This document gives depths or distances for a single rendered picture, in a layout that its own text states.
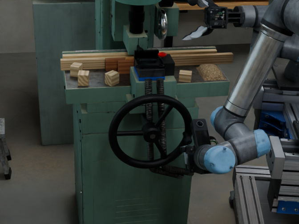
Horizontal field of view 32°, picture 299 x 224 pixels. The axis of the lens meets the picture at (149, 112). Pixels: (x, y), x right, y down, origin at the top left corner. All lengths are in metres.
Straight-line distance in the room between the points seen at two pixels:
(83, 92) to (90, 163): 0.31
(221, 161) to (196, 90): 0.57
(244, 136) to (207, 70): 0.55
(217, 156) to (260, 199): 1.13
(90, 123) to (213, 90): 0.47
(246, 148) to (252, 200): 1.04
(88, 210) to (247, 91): 0.92
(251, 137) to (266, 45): 0.26
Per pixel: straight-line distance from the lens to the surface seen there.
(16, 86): 3.91
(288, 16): 1.41
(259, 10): 1.84
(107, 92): 1.86
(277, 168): 1.81
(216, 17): 1.77
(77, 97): 1.85
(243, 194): 2.53
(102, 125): 1.92
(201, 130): 1.60
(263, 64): 1.50
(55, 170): 2.97
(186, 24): 4.59
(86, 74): 1.85
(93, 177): 2.04
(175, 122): 1.97
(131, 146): 1.99
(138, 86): 1.76
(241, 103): 1.53
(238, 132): 1.49
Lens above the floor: 1.73
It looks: 29 degrees down
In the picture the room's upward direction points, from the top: 3 degrees clockwise
